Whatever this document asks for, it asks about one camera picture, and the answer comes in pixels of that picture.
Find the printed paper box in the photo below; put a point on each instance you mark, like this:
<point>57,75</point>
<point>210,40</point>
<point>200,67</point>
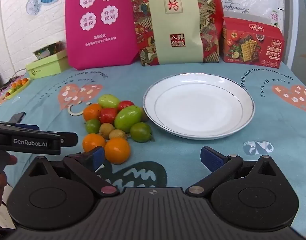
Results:
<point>49,49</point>

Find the red cracker box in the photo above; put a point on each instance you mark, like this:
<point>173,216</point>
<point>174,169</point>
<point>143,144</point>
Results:
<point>253,45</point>

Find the orange mandarin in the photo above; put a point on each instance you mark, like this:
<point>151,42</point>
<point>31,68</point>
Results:
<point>92,111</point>
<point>93,142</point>
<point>117,150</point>

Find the red patterned gift bag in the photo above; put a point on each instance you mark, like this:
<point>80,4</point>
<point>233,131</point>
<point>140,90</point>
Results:
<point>178,30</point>

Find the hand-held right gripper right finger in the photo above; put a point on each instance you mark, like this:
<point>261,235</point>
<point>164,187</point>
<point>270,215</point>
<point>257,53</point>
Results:
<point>210,157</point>

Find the white metal post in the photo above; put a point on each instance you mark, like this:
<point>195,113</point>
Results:
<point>292,17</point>

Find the green tomato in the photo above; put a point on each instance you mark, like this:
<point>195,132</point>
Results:
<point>141,132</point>
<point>93,126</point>

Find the pink tote bag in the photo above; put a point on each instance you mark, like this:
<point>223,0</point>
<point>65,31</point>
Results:
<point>100,42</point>

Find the white ceramic plate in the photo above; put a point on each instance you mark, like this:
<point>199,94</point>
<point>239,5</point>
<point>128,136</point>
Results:
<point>198,107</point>

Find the red tomato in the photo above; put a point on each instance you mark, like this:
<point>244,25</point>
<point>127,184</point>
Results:
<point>108,115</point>
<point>125,104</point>

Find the yellow-green fruit tray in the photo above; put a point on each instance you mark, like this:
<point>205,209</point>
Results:
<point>17,87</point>

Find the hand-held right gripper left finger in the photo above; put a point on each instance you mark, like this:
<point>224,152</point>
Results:
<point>96,155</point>

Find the large green jujube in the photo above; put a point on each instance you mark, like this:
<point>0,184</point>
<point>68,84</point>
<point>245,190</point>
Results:
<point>128,118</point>

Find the white floral bag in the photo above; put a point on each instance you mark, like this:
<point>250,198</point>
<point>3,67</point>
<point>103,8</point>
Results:
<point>248,0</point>

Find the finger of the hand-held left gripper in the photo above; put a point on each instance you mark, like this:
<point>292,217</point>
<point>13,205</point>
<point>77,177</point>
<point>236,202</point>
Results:
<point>70,139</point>
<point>27,126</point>

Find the round blue wall sticker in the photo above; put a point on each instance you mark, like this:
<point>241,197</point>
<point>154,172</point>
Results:
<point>33,5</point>

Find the small yellow-green jujube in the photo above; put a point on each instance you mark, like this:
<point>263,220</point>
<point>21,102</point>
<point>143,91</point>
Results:
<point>108,101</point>

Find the green cardboard box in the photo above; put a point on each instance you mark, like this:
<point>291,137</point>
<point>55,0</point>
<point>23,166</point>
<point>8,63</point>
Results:
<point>46,66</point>

